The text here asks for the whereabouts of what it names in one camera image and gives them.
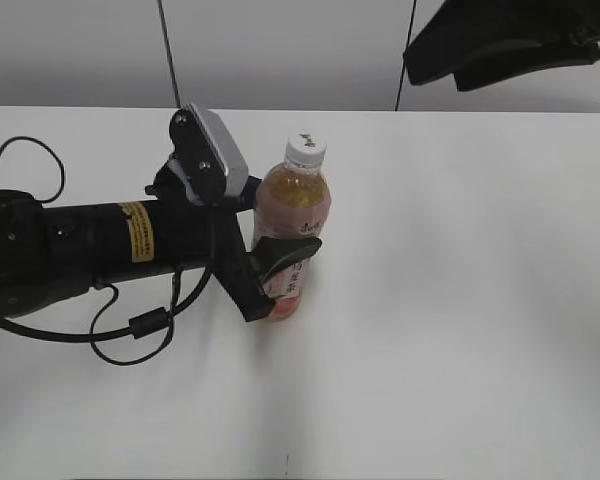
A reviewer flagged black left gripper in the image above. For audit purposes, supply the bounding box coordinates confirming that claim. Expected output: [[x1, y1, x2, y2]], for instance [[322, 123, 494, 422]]
[[146, 163, 322, 322]]

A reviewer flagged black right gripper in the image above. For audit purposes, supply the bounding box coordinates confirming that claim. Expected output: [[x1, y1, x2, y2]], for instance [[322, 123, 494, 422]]
[[403, 0, 600, 92]]

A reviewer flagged pink peach tea bottle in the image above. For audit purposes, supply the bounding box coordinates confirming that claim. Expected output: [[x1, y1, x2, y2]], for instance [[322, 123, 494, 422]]
[[251, 156, 331, 321]]

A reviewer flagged white bottle cap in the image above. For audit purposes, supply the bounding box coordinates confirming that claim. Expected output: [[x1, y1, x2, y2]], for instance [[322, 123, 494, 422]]
[[285, 131, 327, 169]]

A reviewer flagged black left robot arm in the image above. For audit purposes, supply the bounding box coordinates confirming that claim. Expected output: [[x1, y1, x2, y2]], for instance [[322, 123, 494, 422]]
[[0, 169, 322, 321]]

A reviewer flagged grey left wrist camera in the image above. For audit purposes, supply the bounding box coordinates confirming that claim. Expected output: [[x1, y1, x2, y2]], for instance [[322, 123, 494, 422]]
[[167, 103, 249, 206]]

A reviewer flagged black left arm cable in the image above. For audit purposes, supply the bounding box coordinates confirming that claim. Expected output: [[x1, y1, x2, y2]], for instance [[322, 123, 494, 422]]
[[0, 137, 219, 367]]

